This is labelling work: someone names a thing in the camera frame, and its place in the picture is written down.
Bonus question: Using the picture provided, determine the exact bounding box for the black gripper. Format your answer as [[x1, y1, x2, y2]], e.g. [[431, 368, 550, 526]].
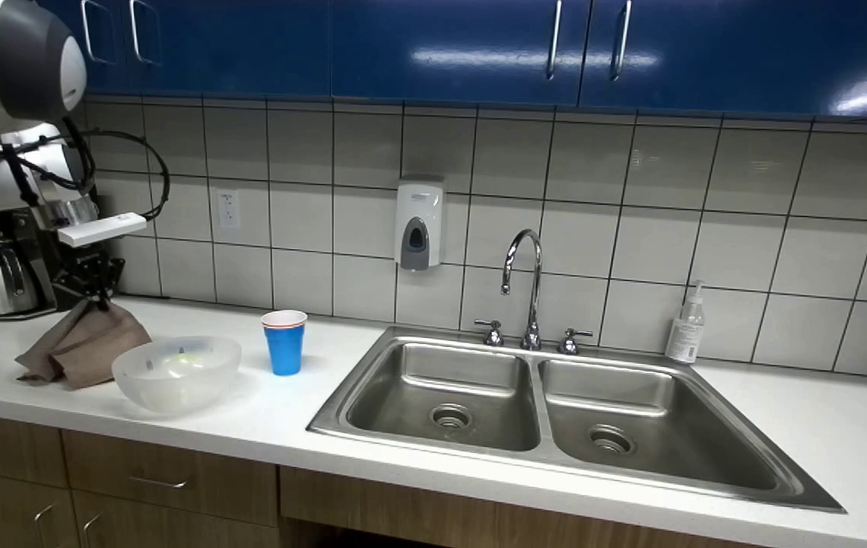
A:
[[41, 245, 132, 310]]

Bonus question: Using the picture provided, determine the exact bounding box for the brown towel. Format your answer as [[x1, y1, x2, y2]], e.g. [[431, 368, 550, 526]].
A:
[[11, 294, 154, 392]]

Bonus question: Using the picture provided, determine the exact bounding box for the translucent white bowl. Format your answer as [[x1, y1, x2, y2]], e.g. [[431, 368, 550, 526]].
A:
[[110, 333, 247, 418]]

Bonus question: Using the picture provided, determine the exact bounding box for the blue plastic cup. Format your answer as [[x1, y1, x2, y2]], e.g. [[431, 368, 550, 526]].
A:
[[258, 308, 311, 381]]

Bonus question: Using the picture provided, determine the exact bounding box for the wooden base cabinet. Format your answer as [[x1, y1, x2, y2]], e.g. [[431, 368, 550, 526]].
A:
[[0, 407, 763, 548]]

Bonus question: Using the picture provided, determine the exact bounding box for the chrome sink faucet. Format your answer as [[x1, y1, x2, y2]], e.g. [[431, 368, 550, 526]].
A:
[[470, 224, 597, 359]]

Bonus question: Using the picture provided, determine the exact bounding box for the stainless steel double sink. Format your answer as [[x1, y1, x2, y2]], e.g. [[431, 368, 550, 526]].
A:
[[304, 322, 848, 515]]

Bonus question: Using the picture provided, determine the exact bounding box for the clear soap pump bottle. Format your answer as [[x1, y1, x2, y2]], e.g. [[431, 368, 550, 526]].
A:
[[661, 279, 708, 368]]

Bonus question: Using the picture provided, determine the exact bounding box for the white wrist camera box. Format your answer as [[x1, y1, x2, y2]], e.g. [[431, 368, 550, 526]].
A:
[[56, 209, 151, 250]]

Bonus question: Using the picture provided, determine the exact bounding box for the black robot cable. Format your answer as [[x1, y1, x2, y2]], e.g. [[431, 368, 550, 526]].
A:
[[69, 124, 173, 224]]

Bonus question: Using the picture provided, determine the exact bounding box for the white wall outlet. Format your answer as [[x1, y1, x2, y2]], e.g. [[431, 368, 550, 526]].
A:
[[208, 187, 247, 237]]

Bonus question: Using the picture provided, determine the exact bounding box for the silver cabinet door handle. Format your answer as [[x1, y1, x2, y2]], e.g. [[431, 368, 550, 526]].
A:
[[80, 0, 103, 67], [542, 0, 569, 83], [604, 0, 638, 84], [125, 0, 149, 67]]

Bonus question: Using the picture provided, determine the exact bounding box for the white wall soap dispenser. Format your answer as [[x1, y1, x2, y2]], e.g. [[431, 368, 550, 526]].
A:
[[393, 181, 448, 274]]

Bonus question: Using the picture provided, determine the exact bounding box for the blue wall cabinet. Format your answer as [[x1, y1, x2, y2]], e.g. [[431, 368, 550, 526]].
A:
[[35, 0, 867, 124]]

